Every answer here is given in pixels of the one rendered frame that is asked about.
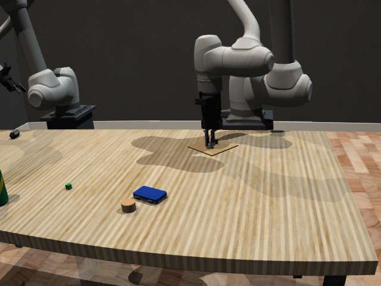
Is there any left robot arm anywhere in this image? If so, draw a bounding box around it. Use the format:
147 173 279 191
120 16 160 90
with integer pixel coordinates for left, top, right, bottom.
194 0 313 123

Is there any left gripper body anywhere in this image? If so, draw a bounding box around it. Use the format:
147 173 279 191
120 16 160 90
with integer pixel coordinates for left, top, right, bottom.
195 77 223 130

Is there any blue case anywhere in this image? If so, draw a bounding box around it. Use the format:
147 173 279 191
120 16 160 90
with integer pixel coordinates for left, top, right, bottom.
133 186 167 205

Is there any tan square mat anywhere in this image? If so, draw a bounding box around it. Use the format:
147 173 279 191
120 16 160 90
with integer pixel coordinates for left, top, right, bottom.
188 138 239 156

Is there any brown cylinder with tan top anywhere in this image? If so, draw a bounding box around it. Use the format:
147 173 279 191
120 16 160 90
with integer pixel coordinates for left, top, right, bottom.
121 198 136 213

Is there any green drink can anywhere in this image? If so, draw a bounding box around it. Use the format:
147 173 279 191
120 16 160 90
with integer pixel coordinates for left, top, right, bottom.
0 169 8 206

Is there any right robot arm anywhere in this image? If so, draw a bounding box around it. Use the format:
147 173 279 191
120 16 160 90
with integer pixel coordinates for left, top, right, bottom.
0 0 87 116

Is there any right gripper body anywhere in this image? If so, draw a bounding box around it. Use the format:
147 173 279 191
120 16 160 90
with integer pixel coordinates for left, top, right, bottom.
0 63 18 91

